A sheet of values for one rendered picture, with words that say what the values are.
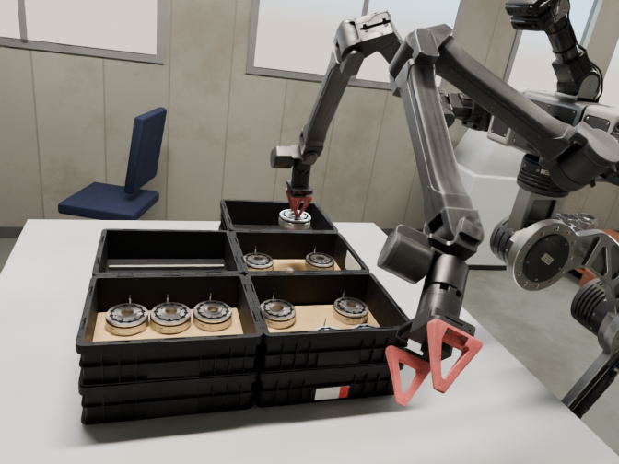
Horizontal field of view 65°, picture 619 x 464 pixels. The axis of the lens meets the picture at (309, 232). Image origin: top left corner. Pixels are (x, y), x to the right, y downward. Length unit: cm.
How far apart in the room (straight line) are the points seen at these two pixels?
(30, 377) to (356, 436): 82
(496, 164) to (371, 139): 95
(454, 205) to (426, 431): 75
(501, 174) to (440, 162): 306
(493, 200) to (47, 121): 311
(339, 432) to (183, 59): 271
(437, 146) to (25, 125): 306
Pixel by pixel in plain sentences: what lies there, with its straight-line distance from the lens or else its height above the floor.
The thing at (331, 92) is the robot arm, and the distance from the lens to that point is 127.
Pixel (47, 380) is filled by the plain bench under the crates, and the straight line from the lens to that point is 142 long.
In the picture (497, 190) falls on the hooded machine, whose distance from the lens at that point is 385.
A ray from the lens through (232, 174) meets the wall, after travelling 367.
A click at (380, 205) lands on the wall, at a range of 416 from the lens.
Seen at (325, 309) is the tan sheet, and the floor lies 83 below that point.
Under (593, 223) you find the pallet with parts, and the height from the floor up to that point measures 32.
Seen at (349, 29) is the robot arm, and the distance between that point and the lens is 120.
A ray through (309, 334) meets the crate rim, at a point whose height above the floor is 93.
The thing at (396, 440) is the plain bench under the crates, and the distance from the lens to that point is 131.
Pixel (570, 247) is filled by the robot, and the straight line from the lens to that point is 145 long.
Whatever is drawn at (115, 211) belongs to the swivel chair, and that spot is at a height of 49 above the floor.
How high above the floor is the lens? 160
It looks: 23 degrees down
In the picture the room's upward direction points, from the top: 9 degrees clockwise
